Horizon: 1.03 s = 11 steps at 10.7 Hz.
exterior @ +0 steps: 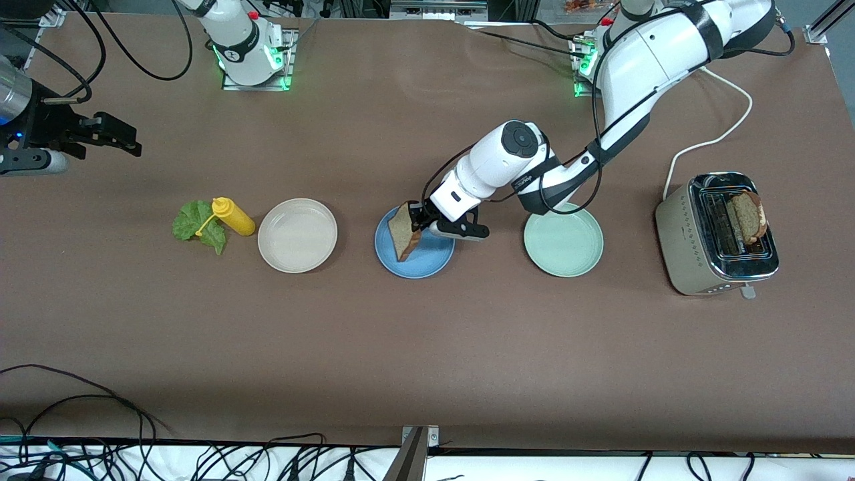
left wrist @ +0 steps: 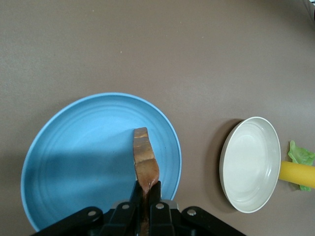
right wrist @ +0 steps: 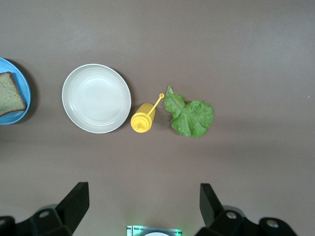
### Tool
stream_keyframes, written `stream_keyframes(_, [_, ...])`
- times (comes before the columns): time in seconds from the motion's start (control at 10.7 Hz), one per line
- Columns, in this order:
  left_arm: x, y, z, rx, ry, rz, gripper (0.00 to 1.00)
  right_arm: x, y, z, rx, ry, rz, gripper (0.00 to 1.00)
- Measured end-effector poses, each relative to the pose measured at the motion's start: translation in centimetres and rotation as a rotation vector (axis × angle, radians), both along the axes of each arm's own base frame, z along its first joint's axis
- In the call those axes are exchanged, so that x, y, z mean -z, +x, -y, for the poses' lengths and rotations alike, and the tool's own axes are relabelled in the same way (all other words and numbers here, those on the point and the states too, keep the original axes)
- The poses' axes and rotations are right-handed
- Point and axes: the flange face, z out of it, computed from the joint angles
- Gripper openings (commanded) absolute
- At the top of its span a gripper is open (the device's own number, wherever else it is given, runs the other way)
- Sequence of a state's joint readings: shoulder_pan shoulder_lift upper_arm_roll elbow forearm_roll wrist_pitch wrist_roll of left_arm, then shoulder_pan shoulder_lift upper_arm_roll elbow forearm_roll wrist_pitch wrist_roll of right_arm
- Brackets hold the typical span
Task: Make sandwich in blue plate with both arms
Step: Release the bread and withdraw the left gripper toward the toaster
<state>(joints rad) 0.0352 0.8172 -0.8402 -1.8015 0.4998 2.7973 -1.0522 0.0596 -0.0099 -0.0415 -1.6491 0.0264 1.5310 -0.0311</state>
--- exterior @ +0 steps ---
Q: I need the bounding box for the brown bread slice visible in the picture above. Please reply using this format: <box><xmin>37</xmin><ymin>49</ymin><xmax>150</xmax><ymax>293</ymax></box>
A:
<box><xmin>389</xmin><ymin>202</ymin><xmax>423</xmax><ymax>263</ymax></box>
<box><xmin>728</xmin><ymin>190</ymin><xmax>769</xmax><ymax>245</ymax></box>

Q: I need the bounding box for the blue round plate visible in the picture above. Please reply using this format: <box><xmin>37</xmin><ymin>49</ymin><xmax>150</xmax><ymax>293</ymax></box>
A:
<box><xmin>374</xmin><ymin>204</ymin><xmax>456</xmax><ymax>279</ymax></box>

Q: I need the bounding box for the green lettuce leaf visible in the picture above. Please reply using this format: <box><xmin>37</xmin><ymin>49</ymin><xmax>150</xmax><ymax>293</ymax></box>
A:
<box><xmin>172</xmin><ymin>200</ymin><xmax>228</xmax><ymax>256</ymax></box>

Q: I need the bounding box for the yellow mustard squeeze bottle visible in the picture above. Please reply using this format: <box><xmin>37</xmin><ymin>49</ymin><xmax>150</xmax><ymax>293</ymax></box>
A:
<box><xmin>194</xmin><ymin>197</ymin><xmax>257</xmax><ymax>239</ymax></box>

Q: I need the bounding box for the beige round plate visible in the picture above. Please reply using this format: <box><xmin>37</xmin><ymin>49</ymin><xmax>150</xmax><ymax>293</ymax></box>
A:
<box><xmin>257</xmin><ymin>198</ymin><xmax>339</xmax><ymax>274</ymax></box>

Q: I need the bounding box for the pale green round plate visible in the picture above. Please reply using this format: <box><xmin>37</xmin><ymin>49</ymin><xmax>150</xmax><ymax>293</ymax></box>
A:
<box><xmin>523</xmin><ymin>201</ymin><xmax>605</xmax><ymax>278</ymax></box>

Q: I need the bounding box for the silver metal box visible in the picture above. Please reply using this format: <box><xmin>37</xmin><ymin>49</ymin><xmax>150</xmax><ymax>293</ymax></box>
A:
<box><xmin>389</xmin><ymin>0</ymin><xmax>489</xmax><ymax>22</ymax></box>

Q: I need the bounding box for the beige chrome two-slot toaster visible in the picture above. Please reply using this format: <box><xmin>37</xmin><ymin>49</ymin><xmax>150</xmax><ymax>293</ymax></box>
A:
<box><xmin>655</xmin><ymin>172</ymin><xmax>780</xmax><ymax>299</ymax></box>

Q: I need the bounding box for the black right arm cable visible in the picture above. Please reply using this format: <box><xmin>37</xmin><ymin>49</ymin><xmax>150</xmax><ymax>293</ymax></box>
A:
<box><xmin>0</xmin><ymin>0</ymin><xmax>194</xmax><ymax>108</ymax></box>

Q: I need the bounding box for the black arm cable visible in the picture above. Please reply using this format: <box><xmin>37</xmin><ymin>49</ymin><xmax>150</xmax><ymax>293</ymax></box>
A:
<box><xmin>0</xmin><ymin>0</ymin><xmax>194</xmax><ymax>108</ymax></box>
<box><xmin>422</xmin><ymin>13</ymin><xmax>797</xmax><ymax>216</ymax></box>

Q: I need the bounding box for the grey perforated side rail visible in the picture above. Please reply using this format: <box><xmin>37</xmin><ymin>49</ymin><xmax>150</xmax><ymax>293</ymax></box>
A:
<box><xmin>17</xmin><ymin>25</ymin><xmax>47</xmax><ymax>74</ymax></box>

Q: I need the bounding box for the aluminium frame profile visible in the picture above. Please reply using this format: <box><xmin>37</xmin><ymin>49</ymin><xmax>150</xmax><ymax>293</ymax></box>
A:
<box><xmin>39</xmin><ymin>0</ymin><xmax>91</xmax><ymax>27</ymax></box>
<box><xmin>804</xmin><ymin>0</ymin><xmax>855</xmax><ymax>45</ymax></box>

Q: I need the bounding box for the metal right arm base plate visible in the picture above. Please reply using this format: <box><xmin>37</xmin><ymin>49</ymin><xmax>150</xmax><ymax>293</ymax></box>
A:
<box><xmin>222</xmin><ymin>28</ymin><xmax>298</xmax><ymax>92</ymax></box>

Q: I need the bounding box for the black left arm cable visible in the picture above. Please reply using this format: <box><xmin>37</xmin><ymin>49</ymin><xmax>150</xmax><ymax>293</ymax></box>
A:
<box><xmin>422</xmin><ymin>13</ymin><xmax>797</xmax><ymax>216</ymax></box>

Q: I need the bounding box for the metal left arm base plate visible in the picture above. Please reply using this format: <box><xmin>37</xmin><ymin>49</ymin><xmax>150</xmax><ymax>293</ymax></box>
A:
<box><xmin>572</xmin><ymin>33</ymin><xmax>602</xmax><ymax>100</ymax></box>

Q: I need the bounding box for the black base power cable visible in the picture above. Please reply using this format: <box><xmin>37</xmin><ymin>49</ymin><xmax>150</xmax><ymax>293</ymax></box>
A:
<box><xmin>461</xmin><ymin>19</ymin><xmax>592</xmax><ymax>59</ymax></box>

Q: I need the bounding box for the thin black cable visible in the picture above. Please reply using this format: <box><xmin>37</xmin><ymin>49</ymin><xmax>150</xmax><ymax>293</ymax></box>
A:
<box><xmin>0</xmin><ymin>394</ymin><xmax>158</xmax><ymax>481</ymax></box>
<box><xmin>0</xmin><ymin>363</ymin><xmax>171</xmax><ymax>435</ymax></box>

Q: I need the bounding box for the metal table edge bracket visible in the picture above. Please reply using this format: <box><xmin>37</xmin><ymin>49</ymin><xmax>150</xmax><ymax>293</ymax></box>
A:
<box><xmin>386</xmin><ymin>425</ymin><xmax>440</xmax><ymax>481</ymax></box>

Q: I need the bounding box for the white toaster power cord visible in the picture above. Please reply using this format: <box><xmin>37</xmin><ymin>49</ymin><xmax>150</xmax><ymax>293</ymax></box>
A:
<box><xmin>663</xmin><ymin>67</ymin><xmax>754</xmax><ymax>201</ymax></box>

